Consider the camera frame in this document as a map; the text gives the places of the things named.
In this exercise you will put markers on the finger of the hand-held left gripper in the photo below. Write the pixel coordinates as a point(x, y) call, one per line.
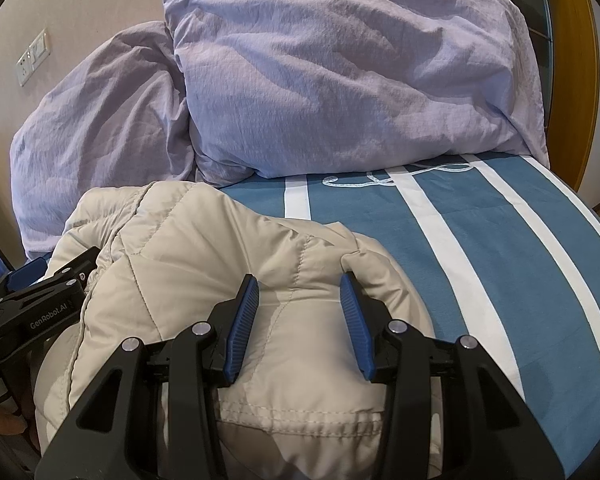
point(72, 265)
point(27, 272)

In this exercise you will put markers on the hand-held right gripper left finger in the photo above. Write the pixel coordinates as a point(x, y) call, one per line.
point(240, 327)

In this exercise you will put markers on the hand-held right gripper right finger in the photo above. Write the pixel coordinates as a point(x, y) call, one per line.
point(355, 327)

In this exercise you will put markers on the beige puffer jacket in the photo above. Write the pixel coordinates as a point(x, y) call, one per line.
point(260, 280)

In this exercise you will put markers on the person's left hand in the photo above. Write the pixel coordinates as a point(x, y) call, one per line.
point(7, 417)

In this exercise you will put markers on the lilac pillow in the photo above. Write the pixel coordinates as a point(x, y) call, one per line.
point(350, 70)
point(100, 135)

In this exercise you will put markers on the blue white striped bed sheet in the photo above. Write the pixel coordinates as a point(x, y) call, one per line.
point(480, 270)

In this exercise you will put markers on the white wall socket panel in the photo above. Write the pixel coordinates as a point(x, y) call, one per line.
point(33, 57)

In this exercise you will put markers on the wooden door frame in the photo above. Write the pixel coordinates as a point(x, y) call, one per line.
point(572, 60)

